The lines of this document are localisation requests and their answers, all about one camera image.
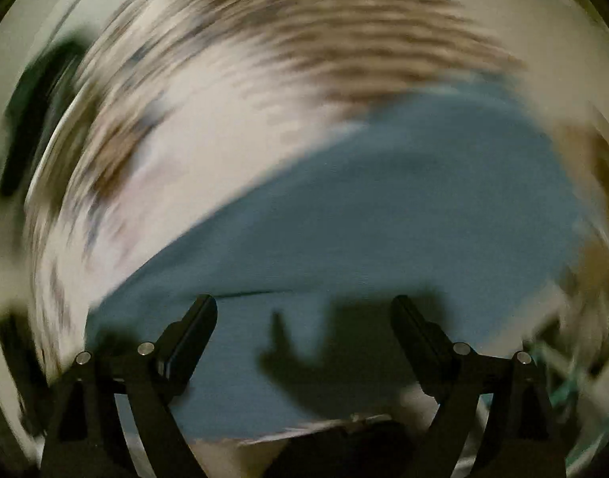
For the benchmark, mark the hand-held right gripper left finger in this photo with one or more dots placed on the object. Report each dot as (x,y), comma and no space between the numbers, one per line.
(197,328)

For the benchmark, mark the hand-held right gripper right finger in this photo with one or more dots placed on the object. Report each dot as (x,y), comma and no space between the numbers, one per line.
(409,326)

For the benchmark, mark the blue pants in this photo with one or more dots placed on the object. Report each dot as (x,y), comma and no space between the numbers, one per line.
(374,199)

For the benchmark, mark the brown and white patterned blanket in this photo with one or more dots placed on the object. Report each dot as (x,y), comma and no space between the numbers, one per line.
(224,89)

